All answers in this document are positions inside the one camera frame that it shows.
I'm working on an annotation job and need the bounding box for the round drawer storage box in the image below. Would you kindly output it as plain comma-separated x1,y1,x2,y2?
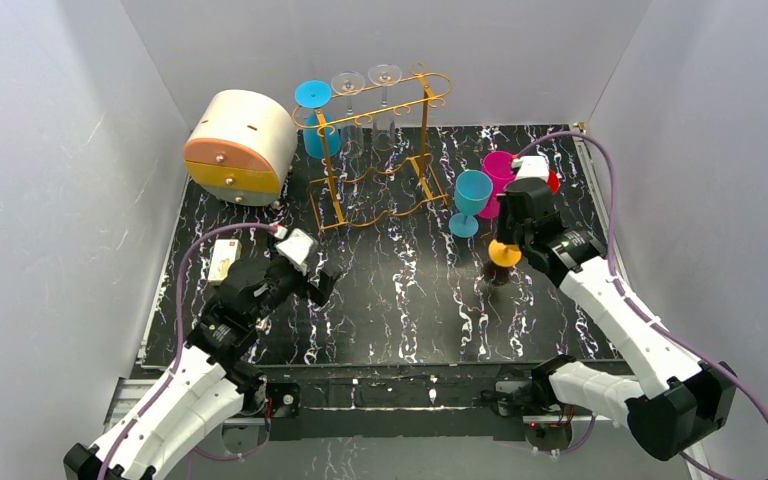
182,89,298,207

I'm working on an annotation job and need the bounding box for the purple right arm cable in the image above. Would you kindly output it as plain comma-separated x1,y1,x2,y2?
513,130,768,480

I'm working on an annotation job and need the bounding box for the light blue wine glass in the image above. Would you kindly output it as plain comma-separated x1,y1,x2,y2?
449,170,493,238

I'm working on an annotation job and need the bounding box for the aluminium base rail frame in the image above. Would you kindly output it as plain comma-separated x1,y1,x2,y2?
102,122,717,480

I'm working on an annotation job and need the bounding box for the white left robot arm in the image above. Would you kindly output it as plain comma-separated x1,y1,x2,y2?
63,254,343,479

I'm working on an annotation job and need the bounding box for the red wine glass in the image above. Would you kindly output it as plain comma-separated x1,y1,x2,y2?
547,170,561,195

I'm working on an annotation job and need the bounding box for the magenta wine glass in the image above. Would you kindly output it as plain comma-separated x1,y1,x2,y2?
478,151,516,219

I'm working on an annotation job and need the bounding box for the clear wine glass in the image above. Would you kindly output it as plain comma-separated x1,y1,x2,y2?
368,64,402,151
330,71,365,158

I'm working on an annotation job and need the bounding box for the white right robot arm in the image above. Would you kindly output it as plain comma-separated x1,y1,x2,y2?
496,178,736,461

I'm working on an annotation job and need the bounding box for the gold wire glass rack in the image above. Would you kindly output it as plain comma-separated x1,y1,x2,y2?
291,62,452,234

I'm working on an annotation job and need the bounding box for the yellow wine glass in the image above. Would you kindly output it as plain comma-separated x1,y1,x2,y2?
488,240,522,268

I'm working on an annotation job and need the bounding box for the small white card box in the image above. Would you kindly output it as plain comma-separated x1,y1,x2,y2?
207,239,242,285

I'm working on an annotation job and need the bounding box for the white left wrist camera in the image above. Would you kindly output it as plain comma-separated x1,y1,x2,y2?
274,226,319,276

